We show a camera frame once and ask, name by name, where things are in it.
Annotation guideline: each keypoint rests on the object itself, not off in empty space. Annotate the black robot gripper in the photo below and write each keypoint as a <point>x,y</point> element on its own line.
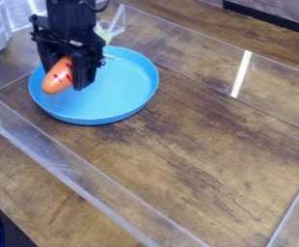
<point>62,33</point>

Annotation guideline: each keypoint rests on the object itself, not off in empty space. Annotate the blue round tray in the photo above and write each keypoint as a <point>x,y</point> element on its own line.
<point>125,83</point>

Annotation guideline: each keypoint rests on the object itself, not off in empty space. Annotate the orange toy carrot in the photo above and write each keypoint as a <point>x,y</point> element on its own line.
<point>58,77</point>

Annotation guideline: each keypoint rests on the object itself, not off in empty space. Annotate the clear acrylic enclosure wall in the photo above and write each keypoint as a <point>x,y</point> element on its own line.
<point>199,171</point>

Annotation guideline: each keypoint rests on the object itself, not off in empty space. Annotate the dark background board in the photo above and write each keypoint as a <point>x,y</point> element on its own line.
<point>269,18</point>

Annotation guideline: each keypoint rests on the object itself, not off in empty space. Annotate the clear acrylic corner bracket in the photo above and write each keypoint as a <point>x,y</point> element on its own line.
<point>109,29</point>

